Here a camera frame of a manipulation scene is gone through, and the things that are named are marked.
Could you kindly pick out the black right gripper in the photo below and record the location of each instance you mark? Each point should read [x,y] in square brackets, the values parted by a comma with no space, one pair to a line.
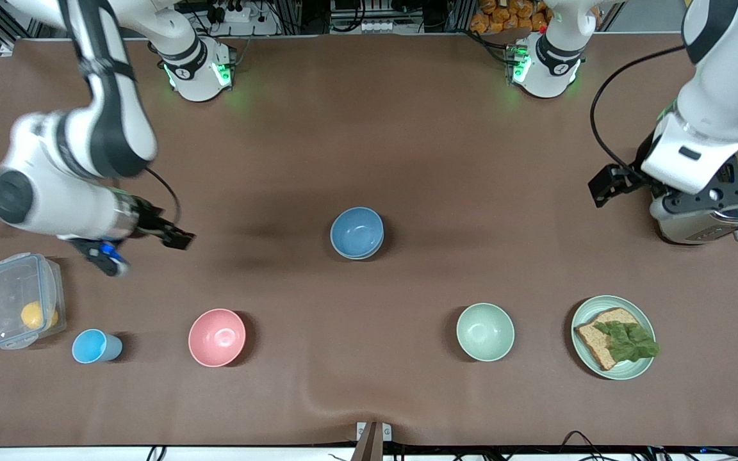
[148,218]

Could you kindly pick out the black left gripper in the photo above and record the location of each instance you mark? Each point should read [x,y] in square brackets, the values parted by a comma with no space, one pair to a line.
[625,177]

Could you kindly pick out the blue bowl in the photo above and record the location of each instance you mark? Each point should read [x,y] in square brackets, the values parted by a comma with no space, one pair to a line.
[356,230]

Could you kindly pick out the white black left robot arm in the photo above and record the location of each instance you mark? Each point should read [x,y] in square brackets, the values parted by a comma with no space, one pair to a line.
[721,96]

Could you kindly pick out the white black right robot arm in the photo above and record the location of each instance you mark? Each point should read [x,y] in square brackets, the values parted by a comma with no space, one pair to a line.
[113,121]

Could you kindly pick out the pink bowl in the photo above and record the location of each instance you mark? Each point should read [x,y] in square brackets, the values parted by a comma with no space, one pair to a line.
[217,337]

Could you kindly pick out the silver toaster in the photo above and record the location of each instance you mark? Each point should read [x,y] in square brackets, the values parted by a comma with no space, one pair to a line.
[689,230]

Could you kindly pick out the yellow round fruit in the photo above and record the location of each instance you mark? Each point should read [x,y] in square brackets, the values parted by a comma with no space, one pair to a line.
[32,315]

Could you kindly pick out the light blue cup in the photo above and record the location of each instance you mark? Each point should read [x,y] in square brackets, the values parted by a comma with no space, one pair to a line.
[90,346]

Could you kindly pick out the clear plastic lidded container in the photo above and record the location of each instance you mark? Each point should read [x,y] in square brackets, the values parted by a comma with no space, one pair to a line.
[7,288]

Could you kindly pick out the green lettuce leaf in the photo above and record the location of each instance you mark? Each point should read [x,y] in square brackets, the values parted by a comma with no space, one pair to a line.
[628,342]

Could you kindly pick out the brown bread slice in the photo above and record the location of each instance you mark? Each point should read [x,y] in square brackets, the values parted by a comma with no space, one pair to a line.
[596,349]

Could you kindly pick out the pale green plate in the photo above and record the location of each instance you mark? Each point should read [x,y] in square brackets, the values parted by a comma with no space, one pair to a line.
[625,371]

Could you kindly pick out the white power strip with plugs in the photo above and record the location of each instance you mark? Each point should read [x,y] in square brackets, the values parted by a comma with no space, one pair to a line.
[237,13]

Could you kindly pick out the bag of orange pastries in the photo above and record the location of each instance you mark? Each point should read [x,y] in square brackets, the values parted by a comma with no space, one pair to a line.
[503,16]

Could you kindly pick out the brown table cover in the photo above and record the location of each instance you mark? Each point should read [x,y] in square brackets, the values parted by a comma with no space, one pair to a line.
[369,128]

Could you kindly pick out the small white power strip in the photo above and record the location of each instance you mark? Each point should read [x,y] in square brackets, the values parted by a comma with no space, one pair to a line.
[377,25]

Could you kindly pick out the metal bracket with brown post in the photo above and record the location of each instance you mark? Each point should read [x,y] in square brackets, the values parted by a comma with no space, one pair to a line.
[372,435]

